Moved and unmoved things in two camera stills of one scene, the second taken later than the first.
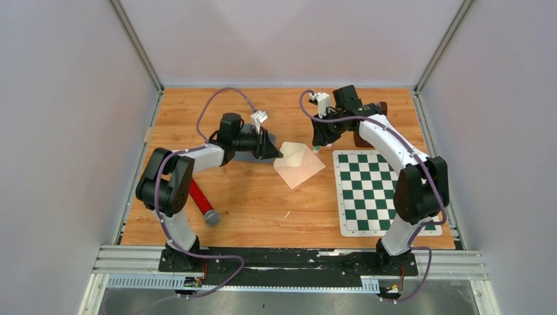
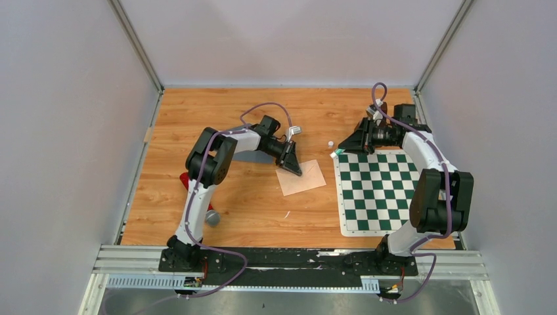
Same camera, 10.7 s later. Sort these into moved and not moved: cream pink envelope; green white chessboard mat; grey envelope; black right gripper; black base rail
Moved: cream pink envelope; black right gripper
Not moved: grey envelope; black base rail; green white chessboard mat
